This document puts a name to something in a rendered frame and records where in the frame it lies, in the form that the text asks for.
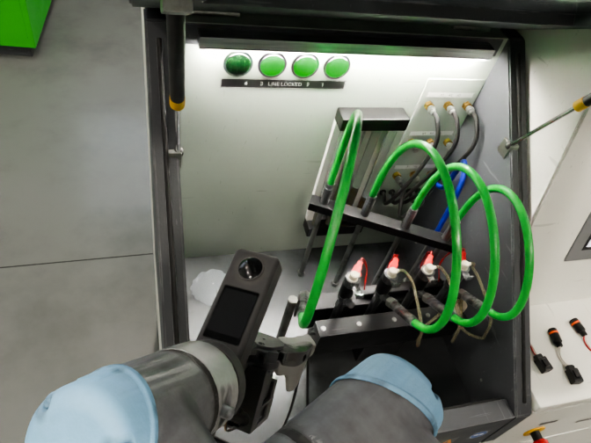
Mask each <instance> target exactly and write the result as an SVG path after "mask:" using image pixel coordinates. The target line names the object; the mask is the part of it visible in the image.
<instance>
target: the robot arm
mask: <svg viewBox="0 0 591 443"><path fill-rule="evenodd" d="M281 272H282V268H281V262H280V260H279V259H278V258H277V257H273V256H269V255H266V254H262V253H258V252H254V251H248V250H244V249H239V250H237V251H236V253H235V255H234V257H233V259H232V261H231V263H230V266H229V269H228V271H227V272H226V274H225V276H224V279H223V282H222V284H221V285H220V288H219V290H218V292H217V294H216V296H215V299H214V301H213V303H212V305H211V308H210V310H209V312H208V315H207V317H206V319H205V321H204V323H203V325H202V327H201V330H200V332H199V335H198V337H197V338H196V340H195V341H187V342H184V343H180V344H177V345H173V346H170V347H167V348H164V349H162V350H159V351H157V352H154V353H152V354H149V355H146V356H143V357H141V358H138V359H133V360H130V361H128V362H125V363H122V364H112V365H108V366H105V367H101V368H99V369H97V370H95V371H93V372H92V373H90V374H87V375H86V376H83V377H81V378H78V379H77V380H76V381H73V382H72V383H69V384H67V385H64V386H62V387H60V388H59V389H57V390H56V391H54V392H52V393H50V394H49V395H48V396H47V397H46V399H45V400H44V401H43V403H42V404H41V405H40V406H39V408H38V409H37V410H36V411H35V413H34V415H33V417H32V419H31V422H30V424H29V426H28V429H27V432H26V439H25V443H217V442H216V441H215V439H214V437H215V432H216V431H217V430H218V429H219V428H221V427H222V426H224V431H226V432H232V431H234V430H236V429H238V430H239V431H242V432H245V433H248V434H251V433H252V432H253V431H254V430H255V429H256V428H257V427H258V426H260V425H261V424H262V423H263V422H264V421H265V420H266V419H267V418H268V415H269V412H270V409H271V405H272V402H273V399H274V391H275V387H276V383H277V381H278V380H275V379H273V374H274V372H275V374H276V375H279V376H282V375H285V383H286V390H287V391H288V392H290V391H293V390H294V389H295V388H296V386H297V384H298V382H299V381H300V378H301V376H302V373H303V370H304V367H305V365H306V362H307V360H308V358H309V357H310V356H311V355H312V354H313V352H314V351H315V347H316V344H315V342H314V340H313V339H312V338H311V336H310V335H308V334H304V335H303V336H296V337H294V338H288V337H278V338H275V337H272V336H269V335H267V334H264V333H262V332H259V328H260V326H261V324H262V322H263V319H264V317H265V314H266V311H267V308H268V306H269V303H270V301H271V299H272V296H273V294H274V290H275V288H276V286H277V283H278V280H279V278H280V276H281ZM262 416H263V417H262ZM261 417H262V418H261ZM259 418H260V419H259ZM258 419H259V420H258ZM230 420H231V421H233V422H234V423H232V422H230ZM442 420H443V408H442V404H441V399H440V397H438V395H436V394H435V393H434V392H433V391H432V384H431V382H430V381H429V380H428V378H427V377H426V376H425V375H424V374H423V373H421V371H420V370H419V369H418V368H417V367H415V366H414V365H413V364H411V363H410V362H408V361H407V360H405V359H402V358H400V357H398V356H396V355H393V354H388V353H378V354H374V355H371V356H369V357H368V358H366V359H365V360H364V361H363V362H361V363H360V364H359V365H357V366H356V367H354V368H353V369H352V370H350V371H349V372H348V373H346V374H345V375H341V376H340V377H338V378H336V379H335V380H334V381H333V382H332V383H331V385H330V387H329V388H328V389H327V390H326V391H325V392H324V393H322V394H321V395H320V396H319V397H318V398H316V399H315V400H314V401H313V402H312V403H310V404H309V405H308V406H307V407H305V408H304V409H303V410H302V411H301V412H299V413H298V414H297V415H296V416H295V417H293V418H292V419H291V420H290V421H289V422H287V423H286V424H285V425H284V426H283V427H282V428H281V429H280V430H279V431H278V432H276V433H275V434H273V435H272V436H271V437H270V438H268V439H267V440H266V441H265V442H263V443H441V442H440V441H439V440H438V439H437V438H436V436H437V433H438V430H439V428H440V427H441V423H442ZM227 427H228V428H230V429H229V430H227Z"/></svg>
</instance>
